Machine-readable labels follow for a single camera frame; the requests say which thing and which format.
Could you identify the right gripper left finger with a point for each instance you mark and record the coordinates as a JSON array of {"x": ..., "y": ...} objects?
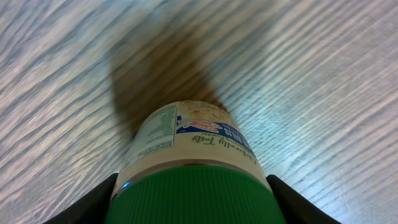
[{"x": 91, "y": 208}]

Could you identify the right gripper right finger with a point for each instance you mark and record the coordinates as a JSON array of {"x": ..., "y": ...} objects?
[{"x": 296, "y": 208}]

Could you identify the green lid jar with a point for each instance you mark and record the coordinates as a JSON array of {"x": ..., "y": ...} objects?
[{"x": 189, "y": 163}]

